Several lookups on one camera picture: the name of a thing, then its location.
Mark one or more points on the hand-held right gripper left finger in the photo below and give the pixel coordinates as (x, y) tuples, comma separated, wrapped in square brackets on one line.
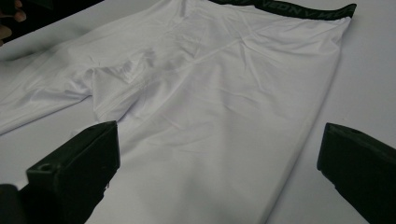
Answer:
[(77, 168)]

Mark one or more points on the white pants with black waistband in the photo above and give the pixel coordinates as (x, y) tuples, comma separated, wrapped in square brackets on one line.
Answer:
[(218, 109)]

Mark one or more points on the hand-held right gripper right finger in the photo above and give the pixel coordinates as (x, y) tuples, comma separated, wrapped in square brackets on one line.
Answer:
[(361, 168)]

